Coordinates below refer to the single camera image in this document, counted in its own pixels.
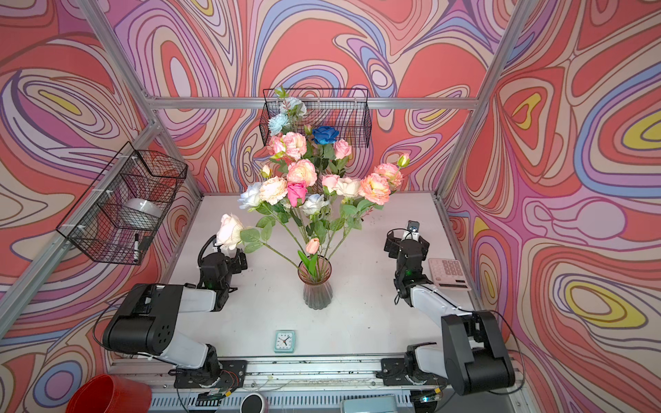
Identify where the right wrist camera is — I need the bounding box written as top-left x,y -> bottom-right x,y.
402,220 -> 420,242

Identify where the pale pink rose stem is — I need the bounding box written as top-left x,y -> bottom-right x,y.
215,213 -> 302,268

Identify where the black wire basket left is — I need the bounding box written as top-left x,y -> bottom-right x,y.
57,143 -> 188,266

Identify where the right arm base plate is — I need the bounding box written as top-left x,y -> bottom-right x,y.
375,357 -> 449,387

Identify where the pale blue flower stem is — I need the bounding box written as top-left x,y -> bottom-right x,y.
266,86 -> 307,136

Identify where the aluminium mounting rail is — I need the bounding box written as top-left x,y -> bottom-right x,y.
107,353 -> 523,393

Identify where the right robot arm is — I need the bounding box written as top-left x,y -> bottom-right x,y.
381,228 -> 516,396

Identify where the pink calculator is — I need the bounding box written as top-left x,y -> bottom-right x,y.
429,258 -> 471,291

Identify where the black marker in basket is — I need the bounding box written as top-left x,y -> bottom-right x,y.
133,232 -> 141,264

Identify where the small teal clock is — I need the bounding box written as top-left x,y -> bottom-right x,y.
274,330 -> 296,354

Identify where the pink double peony stem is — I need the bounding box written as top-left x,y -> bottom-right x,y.
324,154 -> 411,260

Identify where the black wire basket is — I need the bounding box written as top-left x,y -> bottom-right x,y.
57,143 -> 188,266
259,86 -> 372,148

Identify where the large peach rose stem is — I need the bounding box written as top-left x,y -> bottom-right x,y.
281,132 -> 307,161

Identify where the grey box at bottom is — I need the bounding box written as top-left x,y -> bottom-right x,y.
341,395 -> 398,413

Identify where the pink tulip stem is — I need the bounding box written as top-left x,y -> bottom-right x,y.
298,237 -> 321,282

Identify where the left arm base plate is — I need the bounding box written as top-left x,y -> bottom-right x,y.
168,359 -> 248,391

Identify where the black white round cup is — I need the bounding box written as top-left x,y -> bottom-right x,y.
239,392 -> 268,413

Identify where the red pink rose stem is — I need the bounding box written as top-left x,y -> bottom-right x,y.
267,134 -> 287,159

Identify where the white bowl in basket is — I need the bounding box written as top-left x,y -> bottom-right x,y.
119,198 -> 163,231

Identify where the small pink rose stem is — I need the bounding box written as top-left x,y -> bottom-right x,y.
321,174 -> 339,194

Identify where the red bucket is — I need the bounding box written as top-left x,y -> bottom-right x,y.
65,374 -> 153,413

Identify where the cream peony flower stem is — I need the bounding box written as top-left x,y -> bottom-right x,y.
245,159 -> 323,275

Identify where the cream white rose stem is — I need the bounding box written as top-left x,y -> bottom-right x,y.
335,177 -> 363,219

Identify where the magenta rose stem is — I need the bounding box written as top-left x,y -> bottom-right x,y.
287,182 -> 314,244

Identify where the black wire basket back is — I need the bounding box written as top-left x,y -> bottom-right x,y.
259,86 -> 372,148

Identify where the pink peony flower stem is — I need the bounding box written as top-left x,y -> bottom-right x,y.
286,159 -> 318,187

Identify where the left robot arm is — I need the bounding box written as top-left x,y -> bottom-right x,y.
101,250 -> 248,389

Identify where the pink glass vase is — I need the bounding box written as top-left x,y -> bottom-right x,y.
298,256 -> 333,310

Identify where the blue rose stem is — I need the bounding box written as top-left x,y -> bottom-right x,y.
313,126 -> 339,170

